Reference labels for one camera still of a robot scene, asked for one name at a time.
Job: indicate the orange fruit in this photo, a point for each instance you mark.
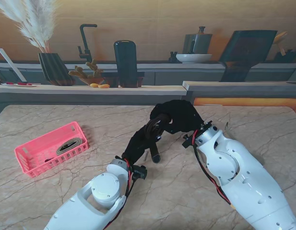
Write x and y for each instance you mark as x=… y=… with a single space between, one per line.
x=94 y=85
x=104 y=86

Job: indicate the grey pot with lid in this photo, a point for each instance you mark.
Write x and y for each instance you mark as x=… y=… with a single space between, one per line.
x=200 y=44

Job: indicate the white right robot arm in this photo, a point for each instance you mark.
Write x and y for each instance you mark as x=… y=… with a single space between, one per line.
x=241 y=177

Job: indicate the dark ribbed vase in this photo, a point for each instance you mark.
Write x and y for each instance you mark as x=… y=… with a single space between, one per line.
x=54 y=69

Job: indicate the white leaning board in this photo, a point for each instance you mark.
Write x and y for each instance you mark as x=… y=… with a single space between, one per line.
x=11 y=63

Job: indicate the dark brown webbing belt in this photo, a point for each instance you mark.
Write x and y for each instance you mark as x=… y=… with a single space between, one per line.
x=155 y=155

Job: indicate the tall dark canister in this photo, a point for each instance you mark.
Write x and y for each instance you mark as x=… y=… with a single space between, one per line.
x=125 y=62

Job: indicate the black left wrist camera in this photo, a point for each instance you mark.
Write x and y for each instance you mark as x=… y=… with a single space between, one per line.
x=140 y=172

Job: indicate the plate with red slices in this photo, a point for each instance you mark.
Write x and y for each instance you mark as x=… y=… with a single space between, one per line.
x=18 y=84

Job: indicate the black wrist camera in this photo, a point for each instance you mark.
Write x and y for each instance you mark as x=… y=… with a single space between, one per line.
x=188 y=141
x=140 y=172

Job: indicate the cactus plant in bowl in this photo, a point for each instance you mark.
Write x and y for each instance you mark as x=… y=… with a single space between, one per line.
x=91 y=79

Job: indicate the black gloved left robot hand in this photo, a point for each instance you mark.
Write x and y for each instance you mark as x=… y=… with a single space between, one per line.
x=138 y=146

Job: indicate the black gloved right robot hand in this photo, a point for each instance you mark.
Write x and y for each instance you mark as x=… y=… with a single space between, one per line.
x=183 y=115

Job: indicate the small black holder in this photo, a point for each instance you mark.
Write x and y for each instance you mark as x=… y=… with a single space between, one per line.
x=173 y=58

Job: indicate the black kitchen faucet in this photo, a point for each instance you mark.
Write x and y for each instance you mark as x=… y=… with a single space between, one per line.
x=85 y=40

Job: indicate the grey counter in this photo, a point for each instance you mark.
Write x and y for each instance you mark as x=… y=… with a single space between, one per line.
x=234 y=87

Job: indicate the pink plastic storage basket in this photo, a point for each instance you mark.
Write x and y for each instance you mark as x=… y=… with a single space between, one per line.
x=35 y=155

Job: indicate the beige braided belt black leather ends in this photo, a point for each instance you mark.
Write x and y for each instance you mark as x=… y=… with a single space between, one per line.
x=71 y=145

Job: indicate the white speckled bowl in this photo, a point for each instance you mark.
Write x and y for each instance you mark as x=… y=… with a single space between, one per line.
x=193 y=58

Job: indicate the white pampas grass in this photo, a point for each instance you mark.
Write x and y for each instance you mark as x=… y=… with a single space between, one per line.
x=37 y=26

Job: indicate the dark utensil holder with utensils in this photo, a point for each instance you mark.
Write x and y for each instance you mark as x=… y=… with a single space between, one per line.
x=285 y=56

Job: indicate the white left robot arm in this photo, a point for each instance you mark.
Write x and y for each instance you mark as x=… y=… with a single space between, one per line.
x=97 y=198

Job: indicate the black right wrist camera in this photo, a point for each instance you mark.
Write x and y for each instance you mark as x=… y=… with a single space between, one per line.
x=188 y=141

